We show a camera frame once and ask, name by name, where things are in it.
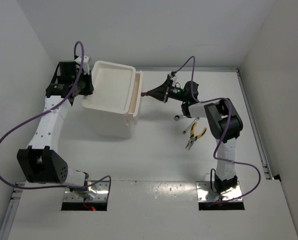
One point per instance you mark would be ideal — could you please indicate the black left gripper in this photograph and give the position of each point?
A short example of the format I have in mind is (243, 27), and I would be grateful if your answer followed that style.
(90, 89)

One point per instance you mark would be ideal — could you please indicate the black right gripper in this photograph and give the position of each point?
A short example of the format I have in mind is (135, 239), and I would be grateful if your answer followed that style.
(159, 93)

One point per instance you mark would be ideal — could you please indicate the white top drawer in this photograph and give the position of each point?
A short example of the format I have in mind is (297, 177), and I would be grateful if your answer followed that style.
(135, 103)

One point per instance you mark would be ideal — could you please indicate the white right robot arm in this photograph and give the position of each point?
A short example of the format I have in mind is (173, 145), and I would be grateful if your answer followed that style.
(224, 123)

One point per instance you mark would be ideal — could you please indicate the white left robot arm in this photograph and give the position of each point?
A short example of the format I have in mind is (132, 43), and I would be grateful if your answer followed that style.
(40, 161)

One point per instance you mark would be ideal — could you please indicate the large ratchet wrench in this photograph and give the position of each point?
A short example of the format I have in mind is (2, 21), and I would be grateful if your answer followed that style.
(178, 117)

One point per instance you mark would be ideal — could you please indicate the white drawer cabinet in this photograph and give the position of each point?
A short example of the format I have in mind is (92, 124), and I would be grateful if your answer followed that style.
(106, 110)

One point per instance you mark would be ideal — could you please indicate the small combination wrench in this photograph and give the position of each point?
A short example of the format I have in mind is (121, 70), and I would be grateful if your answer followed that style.
(190, 125)

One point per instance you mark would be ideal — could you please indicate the yellow needle nose pliers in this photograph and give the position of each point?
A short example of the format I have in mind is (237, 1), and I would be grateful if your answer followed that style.
(194, 137)

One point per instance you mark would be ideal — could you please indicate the white front cover board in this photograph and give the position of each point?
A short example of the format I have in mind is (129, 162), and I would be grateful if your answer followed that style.
(154, 210)

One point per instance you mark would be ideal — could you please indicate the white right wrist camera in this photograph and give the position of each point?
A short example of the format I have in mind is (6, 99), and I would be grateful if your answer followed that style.
(172, 76)

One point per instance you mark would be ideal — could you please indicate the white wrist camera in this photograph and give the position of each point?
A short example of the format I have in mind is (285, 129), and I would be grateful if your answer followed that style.
(83, 62)
(172, 76)

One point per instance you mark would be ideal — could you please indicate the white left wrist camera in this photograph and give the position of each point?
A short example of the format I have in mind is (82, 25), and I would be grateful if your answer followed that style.
(83, 62)

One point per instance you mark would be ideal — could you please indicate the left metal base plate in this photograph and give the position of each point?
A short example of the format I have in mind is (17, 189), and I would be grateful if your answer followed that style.
(97, 193)

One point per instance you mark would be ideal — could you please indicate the metal base plate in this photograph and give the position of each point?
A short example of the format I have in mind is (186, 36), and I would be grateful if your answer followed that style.
(97, 193)
(206, 195)

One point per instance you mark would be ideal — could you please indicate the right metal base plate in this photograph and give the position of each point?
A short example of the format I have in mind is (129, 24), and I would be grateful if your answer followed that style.
(206, 195)

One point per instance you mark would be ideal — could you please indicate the aluminium frame rail left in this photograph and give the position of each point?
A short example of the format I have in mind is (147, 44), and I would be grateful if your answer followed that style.
(10, 213)

